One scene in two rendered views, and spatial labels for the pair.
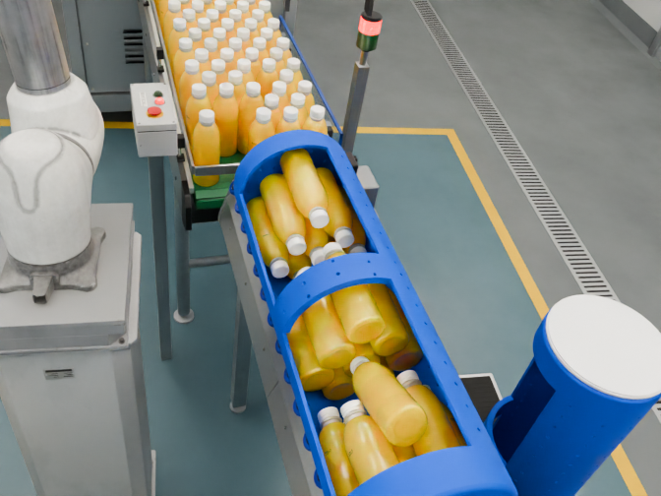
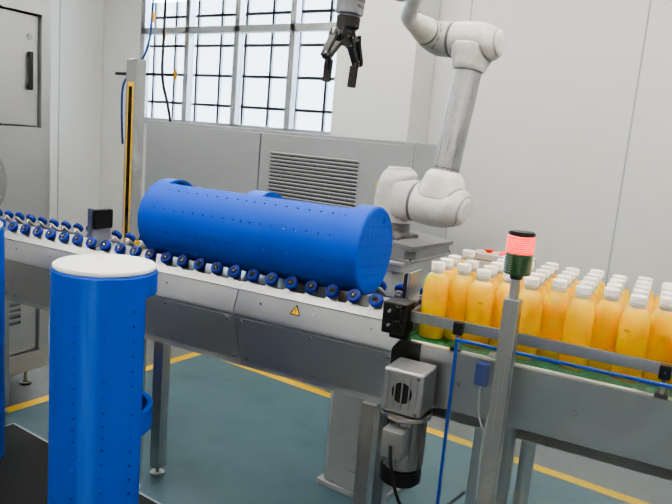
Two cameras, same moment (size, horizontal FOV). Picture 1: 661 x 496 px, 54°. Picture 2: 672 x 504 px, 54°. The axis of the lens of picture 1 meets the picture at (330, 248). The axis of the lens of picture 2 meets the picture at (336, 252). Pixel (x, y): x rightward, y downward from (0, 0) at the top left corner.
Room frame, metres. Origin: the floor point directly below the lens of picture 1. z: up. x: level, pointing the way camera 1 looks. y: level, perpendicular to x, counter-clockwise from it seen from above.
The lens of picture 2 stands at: (2.78, -1.26, 1.43)
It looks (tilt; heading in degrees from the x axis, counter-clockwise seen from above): 10 degrees down; 141
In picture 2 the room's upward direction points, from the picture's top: 5 degrees clockwise
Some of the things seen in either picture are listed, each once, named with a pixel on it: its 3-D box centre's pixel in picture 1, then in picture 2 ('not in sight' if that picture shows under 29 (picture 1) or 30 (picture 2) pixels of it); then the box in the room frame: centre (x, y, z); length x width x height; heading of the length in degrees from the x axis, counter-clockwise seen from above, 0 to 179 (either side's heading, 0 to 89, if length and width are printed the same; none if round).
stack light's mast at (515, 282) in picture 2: (367, 39); (517, 265); (1.86, 0.01, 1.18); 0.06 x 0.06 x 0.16
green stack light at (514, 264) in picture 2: (367, 38); (518, 263); (1.86, 0.01, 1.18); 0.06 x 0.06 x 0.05
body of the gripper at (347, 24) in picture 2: not in sight; (346, 30); (1.05, 0.09, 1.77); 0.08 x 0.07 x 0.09; 105
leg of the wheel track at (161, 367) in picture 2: not in sight; (160, 402); (0.38, -0.19, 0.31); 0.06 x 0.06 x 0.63; 25
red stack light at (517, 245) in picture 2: (370, 24); (520, 244); (1.86, 0.01, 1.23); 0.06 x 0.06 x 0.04
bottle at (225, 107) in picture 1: (225, 121); not in sight; (1.55, 0.37, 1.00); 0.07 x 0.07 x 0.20
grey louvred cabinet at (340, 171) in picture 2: not in sight; (278, 240); (-0.89, 1.16, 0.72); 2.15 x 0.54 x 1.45; 18
